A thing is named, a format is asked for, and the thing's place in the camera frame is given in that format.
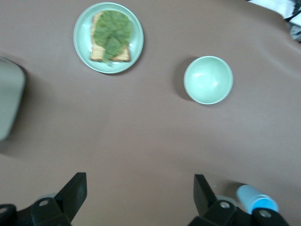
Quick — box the brown table cover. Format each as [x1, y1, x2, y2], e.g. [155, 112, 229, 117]
[0, 0, 301, 226]

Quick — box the pale green round plate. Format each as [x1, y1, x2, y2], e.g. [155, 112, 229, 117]
[73, 2, 144, 74]

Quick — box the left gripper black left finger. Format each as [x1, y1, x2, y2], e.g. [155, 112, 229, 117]
[0, 172, 87, 226]

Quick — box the cream and chrome toaster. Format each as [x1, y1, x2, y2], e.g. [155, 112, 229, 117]
[0, 57, 26, 141]

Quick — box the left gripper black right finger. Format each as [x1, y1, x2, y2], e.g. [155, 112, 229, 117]
[188, 174, 290, 226]

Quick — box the green lettuce leaf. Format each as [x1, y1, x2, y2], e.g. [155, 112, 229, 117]
[93, 9, 132, 65]

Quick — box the pale green bowl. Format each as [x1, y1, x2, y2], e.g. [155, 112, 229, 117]
[183, 56, 234, 105]

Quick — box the toasted square bread slice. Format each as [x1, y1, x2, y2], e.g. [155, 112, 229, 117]
[89, 9, 131, 63]

